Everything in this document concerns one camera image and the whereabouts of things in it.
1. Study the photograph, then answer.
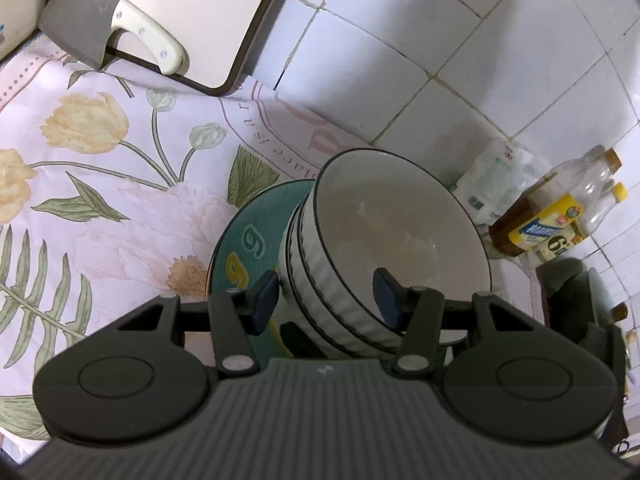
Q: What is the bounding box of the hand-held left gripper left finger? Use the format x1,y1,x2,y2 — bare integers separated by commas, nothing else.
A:
117,269,280,377

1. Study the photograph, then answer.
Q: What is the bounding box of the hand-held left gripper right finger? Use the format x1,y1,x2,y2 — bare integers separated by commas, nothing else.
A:
374,266,540,377

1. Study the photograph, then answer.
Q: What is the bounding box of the blue fried egg plate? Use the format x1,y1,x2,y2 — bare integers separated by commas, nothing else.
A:
206,180,331,361

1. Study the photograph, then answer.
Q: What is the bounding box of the white salt bag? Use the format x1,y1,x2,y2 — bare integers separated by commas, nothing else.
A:
452,137,538,226

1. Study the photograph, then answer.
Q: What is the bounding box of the oil bottle with yellow label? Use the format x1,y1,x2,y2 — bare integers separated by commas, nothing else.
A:
489,144,623,259

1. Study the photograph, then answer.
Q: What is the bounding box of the floral tablecloth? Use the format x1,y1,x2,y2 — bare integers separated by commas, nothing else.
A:
0,35,546,461

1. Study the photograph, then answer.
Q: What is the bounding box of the clear vinegar bottle yellow cap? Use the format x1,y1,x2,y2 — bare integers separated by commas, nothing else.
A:
535,180,629,265

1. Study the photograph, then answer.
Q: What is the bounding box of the black wok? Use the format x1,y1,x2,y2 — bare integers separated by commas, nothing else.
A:
542,257,631,396

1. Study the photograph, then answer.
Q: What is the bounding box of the glass wok lid wooden knob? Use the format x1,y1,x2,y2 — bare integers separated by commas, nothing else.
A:
582,267,631,361

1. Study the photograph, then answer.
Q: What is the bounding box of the white rice cooker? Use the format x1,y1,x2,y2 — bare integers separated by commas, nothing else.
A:
0,0,53,61

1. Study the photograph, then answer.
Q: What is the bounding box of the white cutting board dark frame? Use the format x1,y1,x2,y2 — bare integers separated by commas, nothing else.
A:
75,0,298,97

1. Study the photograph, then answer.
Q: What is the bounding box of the grey cleaver with white handle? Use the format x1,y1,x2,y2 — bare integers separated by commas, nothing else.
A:
39,0,187,75

